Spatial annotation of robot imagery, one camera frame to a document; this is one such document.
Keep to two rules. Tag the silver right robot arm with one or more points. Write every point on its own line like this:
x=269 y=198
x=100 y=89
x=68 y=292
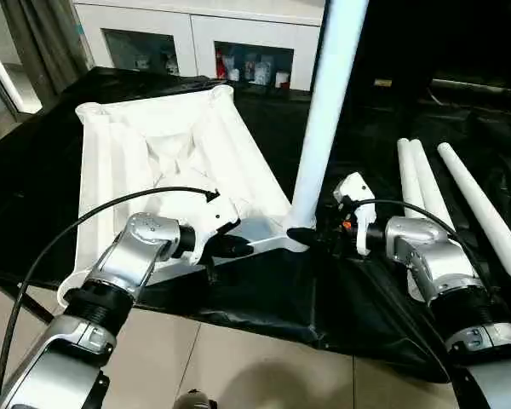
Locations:
x=443 y=264

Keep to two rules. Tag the black stand leg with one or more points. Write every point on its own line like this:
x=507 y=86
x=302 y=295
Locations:
x=38 y=309

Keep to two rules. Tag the white plastic table top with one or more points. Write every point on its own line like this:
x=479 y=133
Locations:
x=132 y=128

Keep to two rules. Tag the red bottle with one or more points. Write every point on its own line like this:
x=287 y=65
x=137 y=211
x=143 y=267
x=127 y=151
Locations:
x=221 y=64

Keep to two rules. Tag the white plastic table leg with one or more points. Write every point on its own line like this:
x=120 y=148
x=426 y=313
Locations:
x=428 y=183
x=472 y=191
x=404 y=170
x=323 y=106

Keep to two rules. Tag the black table mat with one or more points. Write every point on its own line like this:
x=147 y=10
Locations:
x=260 y=298

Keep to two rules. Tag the white framed glass door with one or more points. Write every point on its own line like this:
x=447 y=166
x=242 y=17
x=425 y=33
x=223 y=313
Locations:
x=4 y=85

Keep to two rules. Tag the white glass-door cabinet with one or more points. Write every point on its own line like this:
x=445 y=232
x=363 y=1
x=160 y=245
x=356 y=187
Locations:
x=196 y=34

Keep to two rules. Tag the dark robot foot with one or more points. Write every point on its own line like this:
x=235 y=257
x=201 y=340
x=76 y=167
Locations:
x=196 y=400

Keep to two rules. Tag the grey curtain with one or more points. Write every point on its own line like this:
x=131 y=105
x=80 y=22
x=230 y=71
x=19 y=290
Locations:
x=38 y=42

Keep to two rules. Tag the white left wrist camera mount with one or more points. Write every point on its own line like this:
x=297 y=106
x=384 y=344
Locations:
x=215 y=213

